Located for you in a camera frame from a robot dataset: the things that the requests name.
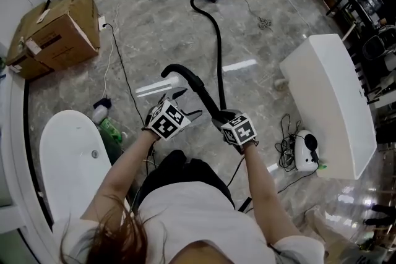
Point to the person's white shirt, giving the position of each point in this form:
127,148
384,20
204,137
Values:
191,219

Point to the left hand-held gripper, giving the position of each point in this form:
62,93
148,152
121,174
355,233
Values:
168,122

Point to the white rectangular bathtub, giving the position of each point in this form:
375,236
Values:
331,102

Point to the white power strip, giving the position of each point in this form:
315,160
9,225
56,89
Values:
102,23

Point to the black metal table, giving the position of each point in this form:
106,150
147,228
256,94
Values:
355,3

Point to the white oval bathtub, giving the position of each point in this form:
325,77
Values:
71,164

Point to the small flat cardboard box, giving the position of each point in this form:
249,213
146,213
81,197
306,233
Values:
26,68

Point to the person's right forearm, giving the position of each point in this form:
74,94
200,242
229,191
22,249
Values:
266,188

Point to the white rounded device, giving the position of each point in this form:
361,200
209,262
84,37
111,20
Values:
303,154

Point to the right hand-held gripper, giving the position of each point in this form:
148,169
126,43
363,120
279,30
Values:
240,133

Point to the grey marble floor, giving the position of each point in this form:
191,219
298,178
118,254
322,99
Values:
167,28

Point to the clear plastic bag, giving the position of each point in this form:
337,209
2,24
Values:
337,235

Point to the large open cardboard box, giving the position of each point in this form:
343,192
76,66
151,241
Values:
62,34

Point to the person's black trousers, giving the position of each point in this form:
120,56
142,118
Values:
182,170

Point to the person's left forearm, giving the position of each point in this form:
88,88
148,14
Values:
123,173

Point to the green packets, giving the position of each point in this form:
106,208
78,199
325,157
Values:
109,130

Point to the white spray bottle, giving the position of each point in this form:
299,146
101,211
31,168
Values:
99,113

